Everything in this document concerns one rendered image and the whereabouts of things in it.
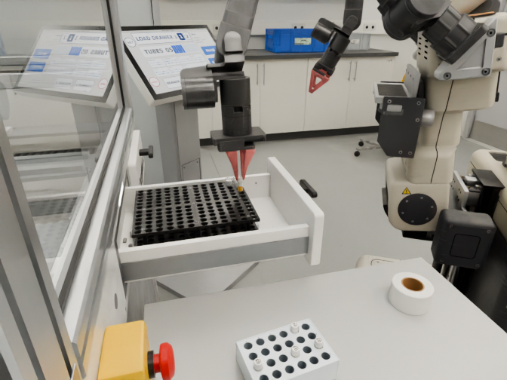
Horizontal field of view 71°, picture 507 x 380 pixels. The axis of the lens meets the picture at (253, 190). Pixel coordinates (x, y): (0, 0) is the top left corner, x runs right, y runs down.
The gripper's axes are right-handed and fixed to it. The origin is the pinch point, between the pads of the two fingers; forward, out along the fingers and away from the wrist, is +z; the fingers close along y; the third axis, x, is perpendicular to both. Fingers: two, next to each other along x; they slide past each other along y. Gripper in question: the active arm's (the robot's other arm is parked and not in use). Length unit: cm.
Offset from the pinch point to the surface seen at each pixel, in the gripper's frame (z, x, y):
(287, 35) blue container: -18, 308, 107
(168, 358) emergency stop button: 4.7, -38.2, -15.2
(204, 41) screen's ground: -23, 106, 5
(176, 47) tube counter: -21, 93, -8
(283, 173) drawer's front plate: 0.7, 0.0, 9.4
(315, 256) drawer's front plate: 10.0, -17.7, 10.1
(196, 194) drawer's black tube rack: 3.2, 0.4, -9.2
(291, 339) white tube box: 14.3, -30.6, 1.4
